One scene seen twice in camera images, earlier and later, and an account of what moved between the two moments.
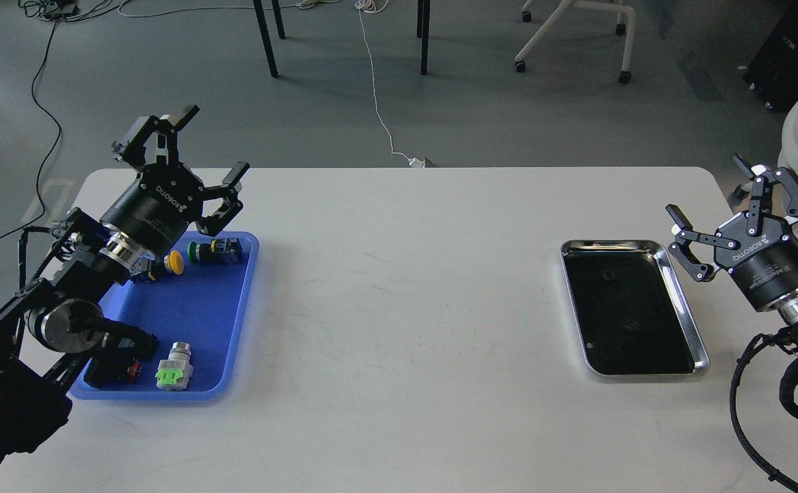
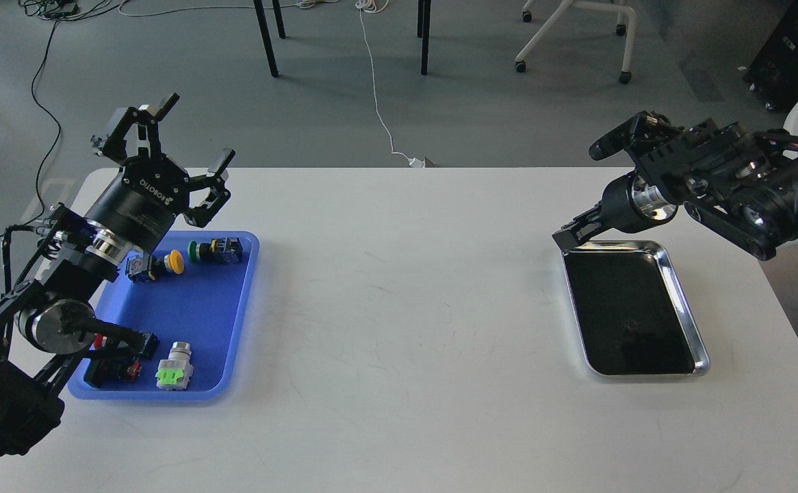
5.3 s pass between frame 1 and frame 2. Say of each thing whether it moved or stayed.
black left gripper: moved
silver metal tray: stayed
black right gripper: moved
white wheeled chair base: stayed
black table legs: stayed
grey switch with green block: stayed
